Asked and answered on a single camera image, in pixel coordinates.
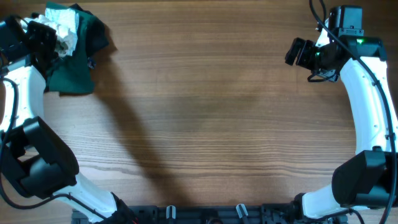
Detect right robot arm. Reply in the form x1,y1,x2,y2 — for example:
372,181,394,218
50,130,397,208
285,5,397,223

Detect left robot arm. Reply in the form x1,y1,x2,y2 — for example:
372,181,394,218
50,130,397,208
1,16,139,223

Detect light patterned folded cloth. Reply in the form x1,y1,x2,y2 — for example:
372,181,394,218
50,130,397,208
21,8,80,58

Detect dark green folded garment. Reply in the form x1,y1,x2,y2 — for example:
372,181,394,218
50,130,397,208
46,3,109,95

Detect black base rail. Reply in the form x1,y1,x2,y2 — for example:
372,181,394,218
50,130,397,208
70,203,349,224

